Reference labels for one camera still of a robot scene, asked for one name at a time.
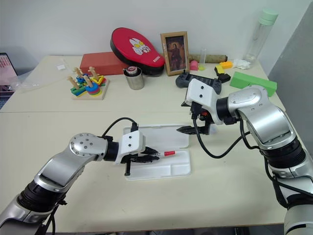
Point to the red black boxing pad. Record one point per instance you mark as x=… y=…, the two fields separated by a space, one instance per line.
x=137 y=49

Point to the white plastic tray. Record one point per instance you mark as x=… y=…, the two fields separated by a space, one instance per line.
x=159 y=169

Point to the green foam block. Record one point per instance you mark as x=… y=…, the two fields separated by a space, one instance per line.
x=254 y=83

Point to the grey black game controller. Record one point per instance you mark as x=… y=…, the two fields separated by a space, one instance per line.
x=182 y=82

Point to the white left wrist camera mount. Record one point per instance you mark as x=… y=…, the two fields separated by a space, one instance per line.
x=130 y=144

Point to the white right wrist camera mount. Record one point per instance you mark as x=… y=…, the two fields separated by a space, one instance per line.
x=203 y=94

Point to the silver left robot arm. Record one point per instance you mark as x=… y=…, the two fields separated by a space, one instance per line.
x=61 y=169

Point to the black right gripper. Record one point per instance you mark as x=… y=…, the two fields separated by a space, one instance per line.
x=203 y=127

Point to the crumpled white tissue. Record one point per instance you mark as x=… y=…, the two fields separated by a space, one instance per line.
x=240 y=64

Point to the brown rolled cylinder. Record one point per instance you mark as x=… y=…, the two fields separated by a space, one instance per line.
x=216 y=58

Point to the pink white tape roll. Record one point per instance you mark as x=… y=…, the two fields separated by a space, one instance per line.
x=133 y=70

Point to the pink toy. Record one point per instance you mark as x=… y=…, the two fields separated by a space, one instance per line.
x=194 y=65

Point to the clear bottle green lid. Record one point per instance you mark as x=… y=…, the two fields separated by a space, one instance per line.
x=258 y=36

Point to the wooden colourful stacking toy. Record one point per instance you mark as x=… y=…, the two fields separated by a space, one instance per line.
x=88 y=88

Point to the yellow black toy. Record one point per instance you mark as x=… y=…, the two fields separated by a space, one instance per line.
x=222 y=74

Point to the steel cup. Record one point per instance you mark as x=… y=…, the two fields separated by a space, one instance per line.
x=134 y=82

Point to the wooden framed portrait picture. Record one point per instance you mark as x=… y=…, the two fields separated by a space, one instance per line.
x=175 y=52

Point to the small clear plastic bottle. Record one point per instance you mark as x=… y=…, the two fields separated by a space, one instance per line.
x=203 y=56

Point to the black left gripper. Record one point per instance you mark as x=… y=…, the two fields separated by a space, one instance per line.
x=127 y=162

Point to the clear plastic bag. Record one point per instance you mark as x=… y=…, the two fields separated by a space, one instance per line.
x=41 y=78

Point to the red capped marker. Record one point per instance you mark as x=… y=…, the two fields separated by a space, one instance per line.
x=170 y=153

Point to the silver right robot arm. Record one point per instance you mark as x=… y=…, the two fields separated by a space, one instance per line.
x=269 y=122

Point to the yellow toy block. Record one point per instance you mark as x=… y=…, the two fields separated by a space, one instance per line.
x=226 y=64

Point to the small yellow green toy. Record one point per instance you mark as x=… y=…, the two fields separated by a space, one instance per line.
x=202 y=67

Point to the red rectangular block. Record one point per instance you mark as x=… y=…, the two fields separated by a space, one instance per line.
x=100 y=62

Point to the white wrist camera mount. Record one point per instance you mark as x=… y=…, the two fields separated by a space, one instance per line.
x=130 y=144
x=203 y=94

